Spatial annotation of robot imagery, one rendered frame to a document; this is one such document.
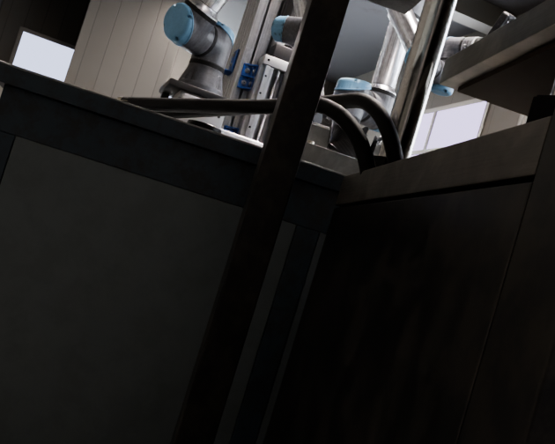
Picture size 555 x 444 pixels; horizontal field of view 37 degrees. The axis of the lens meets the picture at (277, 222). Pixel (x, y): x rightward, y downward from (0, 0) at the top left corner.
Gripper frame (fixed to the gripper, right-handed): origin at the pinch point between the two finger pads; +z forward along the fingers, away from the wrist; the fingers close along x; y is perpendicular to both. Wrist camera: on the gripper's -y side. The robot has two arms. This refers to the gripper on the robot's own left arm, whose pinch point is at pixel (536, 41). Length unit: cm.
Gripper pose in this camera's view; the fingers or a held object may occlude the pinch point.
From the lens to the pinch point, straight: 263.8
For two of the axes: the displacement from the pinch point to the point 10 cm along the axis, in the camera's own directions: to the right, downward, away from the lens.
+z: 6.5, 1.6, -7.4
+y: -2.0, 9.8, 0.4
